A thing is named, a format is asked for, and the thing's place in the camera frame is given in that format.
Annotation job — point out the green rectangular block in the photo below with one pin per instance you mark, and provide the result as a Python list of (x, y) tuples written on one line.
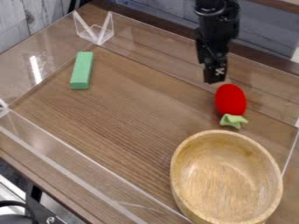
[(78, 80)]

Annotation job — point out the clear acrylic corner bracket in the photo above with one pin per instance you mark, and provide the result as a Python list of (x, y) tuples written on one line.
[(97, 34)]

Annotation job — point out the clear acrylic enclosure wall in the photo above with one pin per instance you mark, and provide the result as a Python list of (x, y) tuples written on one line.
[(96, 146)]

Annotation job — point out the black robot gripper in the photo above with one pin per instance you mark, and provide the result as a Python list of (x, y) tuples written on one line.
[(219, 28)]

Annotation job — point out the red plush tomato toy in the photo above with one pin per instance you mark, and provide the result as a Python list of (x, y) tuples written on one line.
[(231, 105)]

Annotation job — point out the black table frame bracket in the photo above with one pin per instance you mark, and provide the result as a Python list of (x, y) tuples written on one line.
[(40, 213)]

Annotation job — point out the round wooden bowl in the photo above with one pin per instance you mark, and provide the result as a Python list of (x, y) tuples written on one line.
[(225, 179)]

